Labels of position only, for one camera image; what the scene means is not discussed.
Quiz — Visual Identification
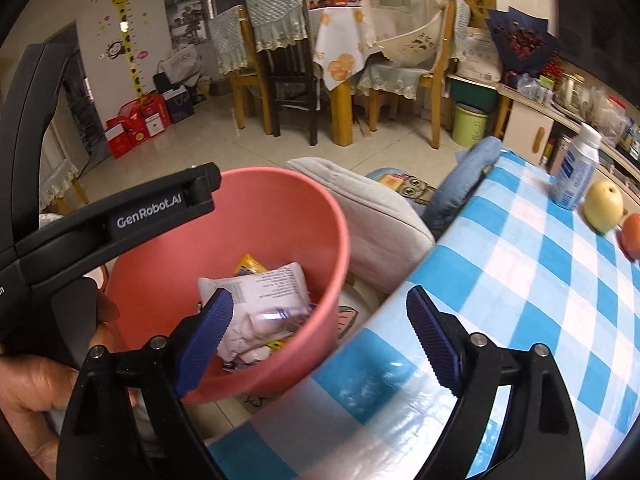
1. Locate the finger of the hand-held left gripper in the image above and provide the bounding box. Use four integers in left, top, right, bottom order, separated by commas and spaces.
0, 42, 81, 253
15, 162, 222, 290

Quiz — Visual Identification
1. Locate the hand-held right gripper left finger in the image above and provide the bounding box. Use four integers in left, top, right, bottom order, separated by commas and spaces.
56, 287, 235, 480

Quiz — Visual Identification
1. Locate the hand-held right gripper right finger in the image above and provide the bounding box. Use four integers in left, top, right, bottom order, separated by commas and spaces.
407, 285, 586, 480

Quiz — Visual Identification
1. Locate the white wipes packet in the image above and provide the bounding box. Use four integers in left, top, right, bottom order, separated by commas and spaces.
197, 261, 313, 368

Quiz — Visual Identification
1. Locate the yellow snack wrapper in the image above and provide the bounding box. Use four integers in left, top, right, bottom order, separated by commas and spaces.
234, 253, 267, 277

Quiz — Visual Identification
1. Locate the pink plastic bin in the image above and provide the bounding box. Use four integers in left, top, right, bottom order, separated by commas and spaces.
104, 167, 351, 405

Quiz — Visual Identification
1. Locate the person's left hand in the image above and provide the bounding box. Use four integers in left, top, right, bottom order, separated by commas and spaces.
0, 292, 126, 476

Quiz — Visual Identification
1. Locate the blue checked tablecloth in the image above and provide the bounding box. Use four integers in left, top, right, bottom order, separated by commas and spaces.
205, 152, 640, 480

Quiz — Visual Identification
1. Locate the pile of red gift boxes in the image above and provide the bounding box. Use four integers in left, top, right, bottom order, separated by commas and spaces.
105, 92, 173, 160

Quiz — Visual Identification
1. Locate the grey cushion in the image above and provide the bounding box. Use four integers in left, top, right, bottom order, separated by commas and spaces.
284, 156, 436, 297

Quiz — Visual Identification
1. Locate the cartoon floor mat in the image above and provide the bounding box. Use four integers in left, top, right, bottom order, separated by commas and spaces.
364, 166, 438, 207

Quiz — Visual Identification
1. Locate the light wooden chair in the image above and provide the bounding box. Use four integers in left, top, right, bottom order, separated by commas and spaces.
207, 5, 261, 131
419, 0, 472, 150

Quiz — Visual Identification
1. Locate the yellow pear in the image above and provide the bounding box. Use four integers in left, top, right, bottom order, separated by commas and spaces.
584, 180, 625, 235

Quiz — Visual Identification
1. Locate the green plastic bin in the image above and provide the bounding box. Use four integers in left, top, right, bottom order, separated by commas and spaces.
451, 102, 491, 149

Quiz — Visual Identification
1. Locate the white milk bottle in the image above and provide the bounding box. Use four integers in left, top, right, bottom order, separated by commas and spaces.
550, 122, 601, 211

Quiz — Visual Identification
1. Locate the red apple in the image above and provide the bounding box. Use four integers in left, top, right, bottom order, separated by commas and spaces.
620, 212, 640, 261

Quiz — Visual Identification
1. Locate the white sideboard cabinet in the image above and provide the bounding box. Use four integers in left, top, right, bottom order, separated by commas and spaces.
500, 85, 640, 186

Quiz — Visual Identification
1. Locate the dark wooden chair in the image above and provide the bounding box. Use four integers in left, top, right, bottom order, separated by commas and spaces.
245, 0, 321, 147

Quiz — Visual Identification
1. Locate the white rice bag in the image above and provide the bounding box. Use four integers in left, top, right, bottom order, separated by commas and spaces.
457, 27, 503, 85

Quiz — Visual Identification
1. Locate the orange print table cloth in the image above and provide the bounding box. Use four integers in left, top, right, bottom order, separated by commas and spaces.
310, 5, 386, 92

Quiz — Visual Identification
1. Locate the dark blue flower bouquet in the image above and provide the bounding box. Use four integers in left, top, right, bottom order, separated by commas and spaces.
486, 7, 560, 87

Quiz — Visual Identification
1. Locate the giraffe wall sticker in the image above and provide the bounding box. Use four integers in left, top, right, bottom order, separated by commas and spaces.
102, 0, 157, 100

